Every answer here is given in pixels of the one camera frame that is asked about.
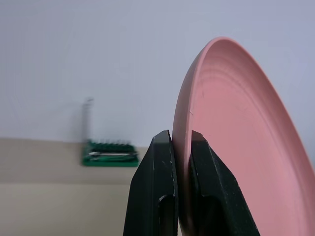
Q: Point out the green dish rack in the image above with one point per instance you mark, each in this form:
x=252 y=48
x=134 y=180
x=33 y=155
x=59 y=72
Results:
x=110 y=155

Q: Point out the pink plate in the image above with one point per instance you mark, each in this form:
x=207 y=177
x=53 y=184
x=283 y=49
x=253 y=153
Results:
x=246 y=127

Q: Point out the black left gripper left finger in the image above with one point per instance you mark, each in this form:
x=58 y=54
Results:
x=147 y=186

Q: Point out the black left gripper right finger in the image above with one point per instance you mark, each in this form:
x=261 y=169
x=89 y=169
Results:
x=221 y=196

